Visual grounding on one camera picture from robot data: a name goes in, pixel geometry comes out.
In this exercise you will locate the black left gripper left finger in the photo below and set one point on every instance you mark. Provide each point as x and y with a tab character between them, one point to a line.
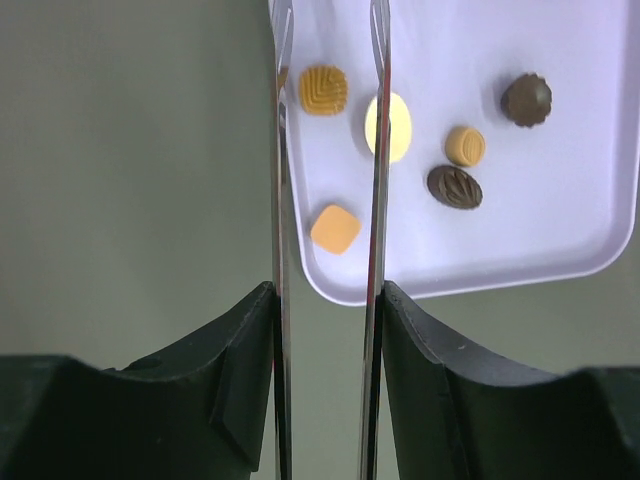
195	409

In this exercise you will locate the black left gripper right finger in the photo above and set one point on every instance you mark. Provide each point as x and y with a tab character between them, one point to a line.
462	411

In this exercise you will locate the white oval chocolate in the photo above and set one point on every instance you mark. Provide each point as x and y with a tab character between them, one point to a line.
401	127

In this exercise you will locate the dark fluted round chocolate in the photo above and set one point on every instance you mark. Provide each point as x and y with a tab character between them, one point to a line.
527	101

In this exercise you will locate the caramel ridged square chocolate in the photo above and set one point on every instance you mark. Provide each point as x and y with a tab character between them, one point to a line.
323	90

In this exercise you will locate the orange square chocolate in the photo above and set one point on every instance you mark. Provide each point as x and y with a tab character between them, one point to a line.
335	229

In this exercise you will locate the dark oval leaf chocolate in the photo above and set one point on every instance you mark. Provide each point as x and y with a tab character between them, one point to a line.
454	187

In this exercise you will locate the small caramel oval chocolate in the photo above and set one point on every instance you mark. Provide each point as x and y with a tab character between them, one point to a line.
465	146

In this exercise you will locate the lavender plastic tray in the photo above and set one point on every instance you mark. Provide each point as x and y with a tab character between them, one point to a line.
515	141

